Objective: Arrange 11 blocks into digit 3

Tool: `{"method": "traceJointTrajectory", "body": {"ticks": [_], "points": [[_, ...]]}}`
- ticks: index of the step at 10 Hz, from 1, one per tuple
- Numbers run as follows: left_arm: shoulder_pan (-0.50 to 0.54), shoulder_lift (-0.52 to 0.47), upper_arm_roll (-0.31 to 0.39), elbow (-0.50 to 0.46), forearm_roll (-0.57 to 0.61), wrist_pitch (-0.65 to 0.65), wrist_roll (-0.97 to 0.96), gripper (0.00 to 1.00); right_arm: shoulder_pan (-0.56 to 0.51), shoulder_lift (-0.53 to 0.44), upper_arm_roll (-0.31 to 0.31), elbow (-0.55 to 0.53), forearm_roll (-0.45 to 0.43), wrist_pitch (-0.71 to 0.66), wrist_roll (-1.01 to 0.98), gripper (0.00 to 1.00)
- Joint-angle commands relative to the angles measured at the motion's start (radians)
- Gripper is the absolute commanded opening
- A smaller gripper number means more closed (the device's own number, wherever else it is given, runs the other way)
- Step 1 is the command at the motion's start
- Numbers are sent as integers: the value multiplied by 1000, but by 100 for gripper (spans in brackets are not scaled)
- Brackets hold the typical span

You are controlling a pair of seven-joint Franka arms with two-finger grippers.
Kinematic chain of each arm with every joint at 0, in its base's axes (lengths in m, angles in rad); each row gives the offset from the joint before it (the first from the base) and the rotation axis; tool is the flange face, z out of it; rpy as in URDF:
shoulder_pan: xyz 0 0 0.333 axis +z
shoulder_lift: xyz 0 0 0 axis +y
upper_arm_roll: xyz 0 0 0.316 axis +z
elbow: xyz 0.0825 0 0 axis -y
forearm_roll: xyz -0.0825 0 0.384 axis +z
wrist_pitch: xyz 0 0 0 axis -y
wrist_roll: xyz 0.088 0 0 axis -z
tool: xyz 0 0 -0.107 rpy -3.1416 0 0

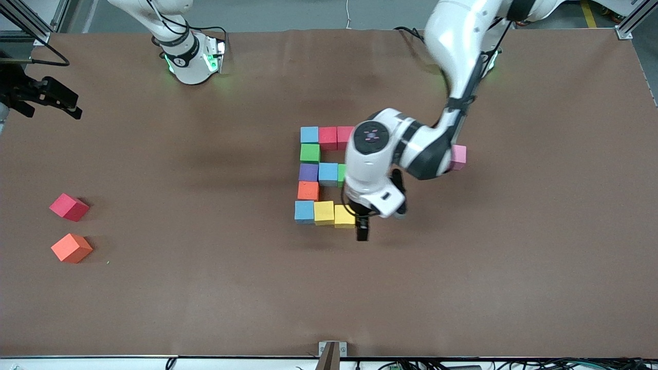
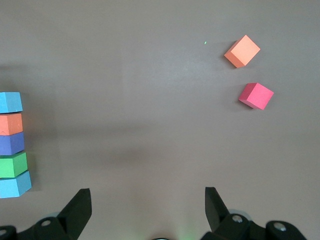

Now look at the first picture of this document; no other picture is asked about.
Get yellow foam block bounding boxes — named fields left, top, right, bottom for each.
left=314, top=201, right=335, bottom=226
left=334, top=205, right=357, bottom=229

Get brown table mat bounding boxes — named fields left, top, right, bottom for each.
left=0, top=28, right=658, bottom=359

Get crimson foam block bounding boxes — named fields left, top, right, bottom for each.
left=49, top=193, right=90, bottom=222

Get yellow floor tape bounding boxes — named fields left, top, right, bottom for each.
left=580, top=0, right=598, bottom=29

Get white background machine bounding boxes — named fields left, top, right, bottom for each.
left=591, top=0, right=635, bottom=16

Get black camera cable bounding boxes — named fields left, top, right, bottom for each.
left=0, top=35, right=70, bottom=68
left=437, top=15, right=515, bottom=129

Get aluminium frame post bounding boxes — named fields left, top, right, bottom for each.
left=614, top=0, right=658, bottom=41
left=0, top=0, right=70, bottom=47

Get metal table bracket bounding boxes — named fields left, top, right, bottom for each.
left=318, top=341, right=348, bottom=358

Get black cable bundle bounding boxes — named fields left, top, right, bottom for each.
left=378, top=358, right=658, bottom=370

